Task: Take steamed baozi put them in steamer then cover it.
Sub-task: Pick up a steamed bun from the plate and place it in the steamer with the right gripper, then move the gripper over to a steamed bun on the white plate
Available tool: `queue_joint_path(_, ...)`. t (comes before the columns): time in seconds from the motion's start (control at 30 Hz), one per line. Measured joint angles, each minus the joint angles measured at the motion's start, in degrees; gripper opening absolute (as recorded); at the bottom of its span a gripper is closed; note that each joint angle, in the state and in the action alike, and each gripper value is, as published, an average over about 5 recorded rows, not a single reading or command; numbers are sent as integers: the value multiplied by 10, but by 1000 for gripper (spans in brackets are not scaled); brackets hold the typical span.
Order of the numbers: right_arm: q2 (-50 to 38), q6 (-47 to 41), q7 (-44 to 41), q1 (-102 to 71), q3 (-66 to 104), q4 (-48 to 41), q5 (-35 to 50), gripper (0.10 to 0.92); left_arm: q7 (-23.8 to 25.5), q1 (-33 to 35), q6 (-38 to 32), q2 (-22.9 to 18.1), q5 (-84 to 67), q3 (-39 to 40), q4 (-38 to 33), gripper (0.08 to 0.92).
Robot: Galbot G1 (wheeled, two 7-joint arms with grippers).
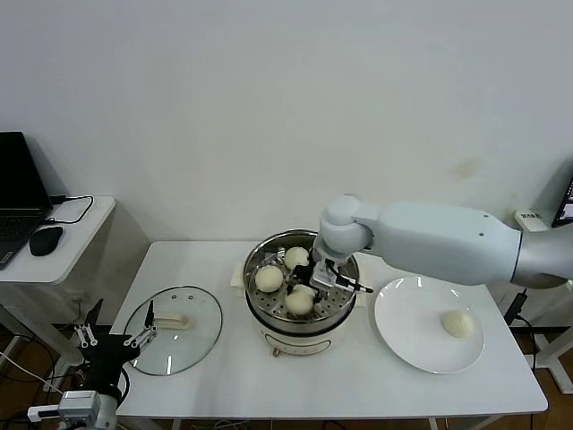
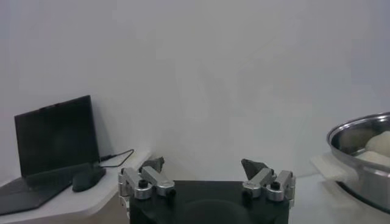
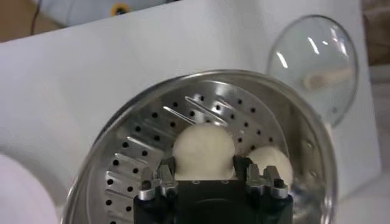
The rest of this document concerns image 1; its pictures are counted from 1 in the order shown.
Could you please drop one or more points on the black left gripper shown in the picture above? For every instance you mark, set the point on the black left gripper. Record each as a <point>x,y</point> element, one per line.
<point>109,354</point>

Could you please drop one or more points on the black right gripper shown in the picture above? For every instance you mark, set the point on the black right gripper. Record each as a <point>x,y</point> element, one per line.
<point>304,275</point>

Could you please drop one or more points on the white steamed baozi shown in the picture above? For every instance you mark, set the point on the white steamed baozi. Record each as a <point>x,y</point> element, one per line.
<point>296,257</point>
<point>299,304</point>
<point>268,278</point>
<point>456,323</point>

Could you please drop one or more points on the round glass pot lid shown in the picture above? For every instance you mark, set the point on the round glass pot lid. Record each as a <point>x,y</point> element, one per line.
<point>201,304</point>

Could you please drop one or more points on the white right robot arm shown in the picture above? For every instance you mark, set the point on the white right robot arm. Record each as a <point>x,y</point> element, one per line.
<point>447,242</point>

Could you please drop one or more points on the stainless steel steamer pot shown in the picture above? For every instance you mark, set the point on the stainless steel steamer pot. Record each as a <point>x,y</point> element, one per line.
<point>268,302</point>

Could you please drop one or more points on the white side table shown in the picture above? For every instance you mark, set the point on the white side table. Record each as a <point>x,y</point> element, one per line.
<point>549,363</point>
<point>71,251</point>

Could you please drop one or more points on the white round plate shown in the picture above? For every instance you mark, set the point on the white round plate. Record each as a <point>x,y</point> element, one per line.
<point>412,313</point>

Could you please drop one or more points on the black computer mouse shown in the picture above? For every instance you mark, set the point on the black computer mouse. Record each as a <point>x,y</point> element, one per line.
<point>46,241</point>

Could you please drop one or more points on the black open laptop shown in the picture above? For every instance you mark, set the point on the black open laptop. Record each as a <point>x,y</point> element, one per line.
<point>18,179</point>

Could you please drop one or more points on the black power adapter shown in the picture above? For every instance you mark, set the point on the black power adapter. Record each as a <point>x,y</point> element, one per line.
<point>515,309</point>

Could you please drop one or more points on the white labelled box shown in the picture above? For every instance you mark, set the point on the white labelled box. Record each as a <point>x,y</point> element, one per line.
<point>530,216</point>

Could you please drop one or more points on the dark laptop with lit screen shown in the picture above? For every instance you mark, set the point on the dark laptop with lit screen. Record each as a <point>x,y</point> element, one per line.
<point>565,206</point>

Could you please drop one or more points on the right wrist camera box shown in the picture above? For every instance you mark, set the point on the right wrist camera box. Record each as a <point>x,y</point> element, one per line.
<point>324,275</point>

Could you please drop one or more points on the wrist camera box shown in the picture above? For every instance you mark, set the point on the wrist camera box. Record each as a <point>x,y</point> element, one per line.
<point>324,275</point>
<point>78,401</point>

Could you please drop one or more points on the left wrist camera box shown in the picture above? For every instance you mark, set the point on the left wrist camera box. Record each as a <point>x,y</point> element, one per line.
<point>78,401</point>

